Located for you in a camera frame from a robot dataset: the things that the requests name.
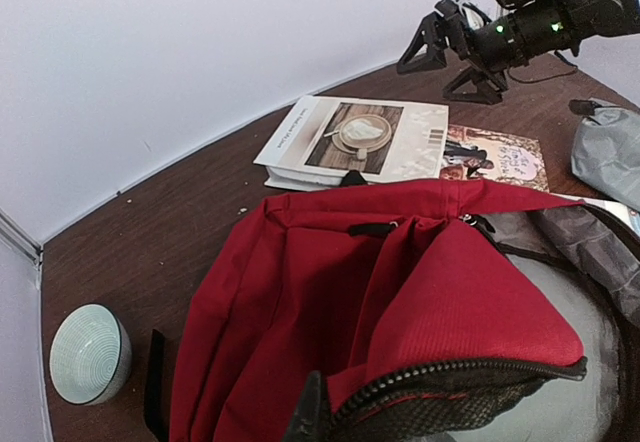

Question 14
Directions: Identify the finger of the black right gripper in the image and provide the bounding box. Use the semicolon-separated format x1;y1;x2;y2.
442;67;505;105
396;14;448;75

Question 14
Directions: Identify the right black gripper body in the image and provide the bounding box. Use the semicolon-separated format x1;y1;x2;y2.
435;0;510;87

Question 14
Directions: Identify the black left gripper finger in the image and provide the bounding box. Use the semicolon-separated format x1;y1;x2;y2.
282;371;332;442

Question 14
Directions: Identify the white coffee cover book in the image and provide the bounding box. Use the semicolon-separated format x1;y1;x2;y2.
254;95;449;190

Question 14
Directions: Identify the red student backpack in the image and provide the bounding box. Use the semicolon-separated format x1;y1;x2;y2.
169;179;639;441

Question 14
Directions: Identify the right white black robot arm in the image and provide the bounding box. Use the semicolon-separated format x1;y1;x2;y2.
396;0;639;105

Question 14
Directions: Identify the brown illustrated booklet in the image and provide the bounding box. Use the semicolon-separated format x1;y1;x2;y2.
440;125;549;192

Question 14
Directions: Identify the grey fabric pencil pouch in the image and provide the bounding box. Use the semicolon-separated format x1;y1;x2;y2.
569;99;639;210

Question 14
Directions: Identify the dog cover booklet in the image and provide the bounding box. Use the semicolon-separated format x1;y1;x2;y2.
584;198;640;235

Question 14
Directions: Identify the pale green patterned ceramic bowl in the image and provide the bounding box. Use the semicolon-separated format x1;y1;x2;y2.
49;304;132;406

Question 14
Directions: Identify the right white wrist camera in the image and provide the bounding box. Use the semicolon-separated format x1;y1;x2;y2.
453;0;492;30

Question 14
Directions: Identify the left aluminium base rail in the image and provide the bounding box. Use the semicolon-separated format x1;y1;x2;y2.
35;256;54;442

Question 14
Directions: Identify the left aluminium corner post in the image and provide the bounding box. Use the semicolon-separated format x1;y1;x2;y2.
0;211;43;265

